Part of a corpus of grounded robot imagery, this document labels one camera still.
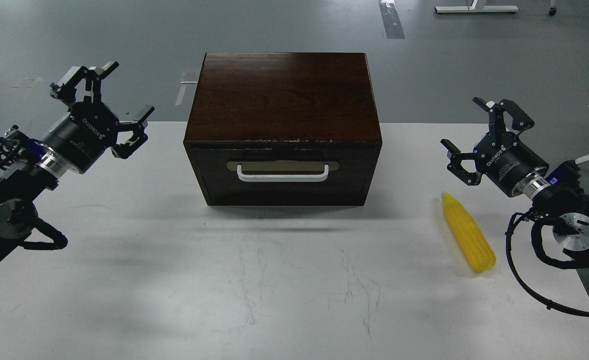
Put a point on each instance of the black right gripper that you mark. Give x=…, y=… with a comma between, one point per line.
x=509, y=162

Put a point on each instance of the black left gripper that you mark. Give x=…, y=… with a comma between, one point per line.
x=89, y=127

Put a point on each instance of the yellow corn cob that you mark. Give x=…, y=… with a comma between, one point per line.
x=470, y=239

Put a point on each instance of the wooden drawer with white handle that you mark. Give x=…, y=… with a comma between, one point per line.
x=286, y=176

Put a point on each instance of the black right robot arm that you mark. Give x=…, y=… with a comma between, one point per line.
x=560, y=207

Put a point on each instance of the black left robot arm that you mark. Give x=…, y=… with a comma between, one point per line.
x=27, y=168

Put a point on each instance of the dark wooden drawer cabinet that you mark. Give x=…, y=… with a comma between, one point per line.
x=264, y=100

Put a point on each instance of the grey floor tape strip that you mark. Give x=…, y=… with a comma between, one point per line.
x=393, y=29

